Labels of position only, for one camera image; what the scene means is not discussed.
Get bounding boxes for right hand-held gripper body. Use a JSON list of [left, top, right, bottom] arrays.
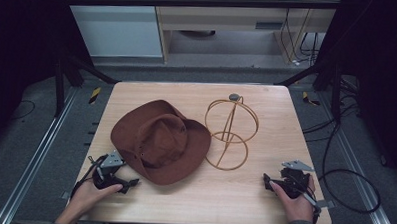
[[277, 158, 317, 201]]

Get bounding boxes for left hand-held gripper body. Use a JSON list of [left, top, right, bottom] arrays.
[[91, 149, 133, 192]]

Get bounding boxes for brown felt cowboy hat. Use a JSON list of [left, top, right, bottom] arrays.
[[108, 97, 214, 188]]

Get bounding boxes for gold wire hat stand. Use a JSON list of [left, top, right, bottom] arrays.
[[202, 92, 261, 173]]

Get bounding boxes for person's right hand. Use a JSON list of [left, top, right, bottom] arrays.
[[267, 173, 317, 224]]

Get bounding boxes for person's left hand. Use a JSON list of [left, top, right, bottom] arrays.
[[69, 179, 124, 218]]

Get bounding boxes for yellow black tape marker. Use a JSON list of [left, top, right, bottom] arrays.
[[88, 86, 102, 106], [301, 91, 322, 107]]

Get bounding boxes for white cabinet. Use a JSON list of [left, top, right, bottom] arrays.
[[58, 0, 166, 61]]

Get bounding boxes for black curtain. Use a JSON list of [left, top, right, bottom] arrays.
[[0, 0, 95, 152], [309, 0, 397, 185]]

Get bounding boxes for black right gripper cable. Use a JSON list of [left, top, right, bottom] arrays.
[[301, 190, 322, 224]]

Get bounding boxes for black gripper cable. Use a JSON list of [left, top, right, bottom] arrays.
[[301, 190, 322, 224], [69, 154, 107, 201]]

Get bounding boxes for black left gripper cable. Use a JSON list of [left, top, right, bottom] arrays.
[[69, 154, 107, 201]]

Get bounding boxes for looped black floor cable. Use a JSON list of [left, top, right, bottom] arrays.
[[317, 121, 385, 215]]

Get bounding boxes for bundle of black floor cables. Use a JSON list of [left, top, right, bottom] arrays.
[[300, 75, 361, 146]]

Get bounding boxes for aluminium floor rail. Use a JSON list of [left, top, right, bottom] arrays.
[[315, 91, 397, 224], [0, 84, 79, 224]]

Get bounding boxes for black frame post with strut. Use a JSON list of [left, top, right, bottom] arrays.
[[53, 52, 121, 121], [281, 61, 344, 124]]

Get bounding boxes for thin black floor cable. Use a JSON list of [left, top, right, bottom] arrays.
[[9, 98, 37, 121]]

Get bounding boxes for hanging desk cables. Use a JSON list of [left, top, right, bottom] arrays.
[[277, 7, 322, 68]]

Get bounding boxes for black horizontal frame bar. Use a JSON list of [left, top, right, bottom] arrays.
[[61, 0, 342, 16]]

